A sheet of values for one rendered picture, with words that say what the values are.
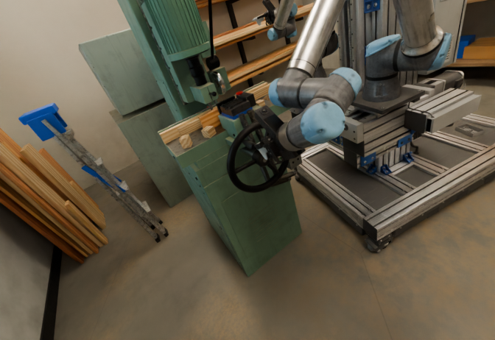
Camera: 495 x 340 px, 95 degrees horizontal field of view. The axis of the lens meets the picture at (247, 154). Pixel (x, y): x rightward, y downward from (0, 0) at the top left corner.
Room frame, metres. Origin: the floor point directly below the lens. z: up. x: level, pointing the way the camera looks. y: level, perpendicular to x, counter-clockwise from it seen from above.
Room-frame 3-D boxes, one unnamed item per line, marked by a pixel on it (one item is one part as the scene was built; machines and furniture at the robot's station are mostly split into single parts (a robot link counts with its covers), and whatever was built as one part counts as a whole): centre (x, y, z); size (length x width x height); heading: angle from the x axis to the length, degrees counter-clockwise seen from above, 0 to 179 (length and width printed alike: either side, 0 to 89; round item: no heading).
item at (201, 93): (1.06, 0.10, 1.03); 0.14 x 0.07 x 0.09; 23
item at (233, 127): (0.88, -0.03, 0.91); 0.15 x 0.14 x 0.09; 113
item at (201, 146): (0.96, 0.01, 0.87); 0.61 x 0.30 x 0.06; 113
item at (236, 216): (1.15, 0.14, 0.35); 0.58 x 0.45 x 0.71; 23
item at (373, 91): (0.89, -0.64, 0.87); 0.15 x 0.15 x 0.10
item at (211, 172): (1.15, 0.14, 0.76); 0.57 x 0.45 x 0.09; 23
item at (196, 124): (1.09, -0.02, 0.92); 0.60 x 0.02 x 0.04; 113
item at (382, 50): (0.89, -0.64, 0.98); 0.13 x 0.12 x 0.14; 33
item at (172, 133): (1.08, 0.06, 0.92); 0.60 x 0.02 x 0.05; 113
